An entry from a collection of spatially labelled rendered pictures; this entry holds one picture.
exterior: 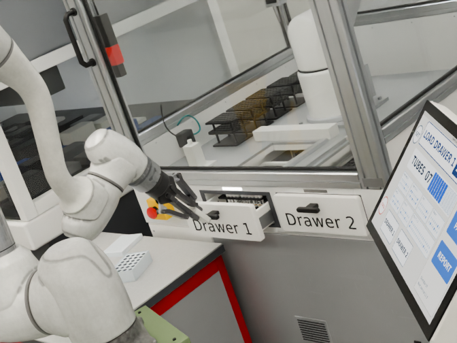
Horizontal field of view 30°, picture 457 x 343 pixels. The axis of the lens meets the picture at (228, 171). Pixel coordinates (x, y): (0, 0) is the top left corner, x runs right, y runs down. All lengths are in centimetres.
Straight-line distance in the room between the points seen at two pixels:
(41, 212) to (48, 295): 117
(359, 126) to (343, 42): 21
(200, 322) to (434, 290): 121
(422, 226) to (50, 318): 82
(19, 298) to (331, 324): 97
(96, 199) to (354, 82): 69
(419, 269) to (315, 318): 99
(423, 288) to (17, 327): 91
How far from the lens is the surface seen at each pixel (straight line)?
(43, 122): 201
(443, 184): 162
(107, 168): 215
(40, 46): 305
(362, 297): 237
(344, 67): 204
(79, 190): 210
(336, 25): 202
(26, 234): 302
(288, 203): 233
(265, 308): 267
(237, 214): 238
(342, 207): 222
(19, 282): 196
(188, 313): 256
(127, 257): 267
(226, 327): 267
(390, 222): 180
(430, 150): 173
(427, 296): 152
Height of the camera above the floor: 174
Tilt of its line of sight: 18 degrees down
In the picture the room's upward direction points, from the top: 19 degrees counter-clockwise
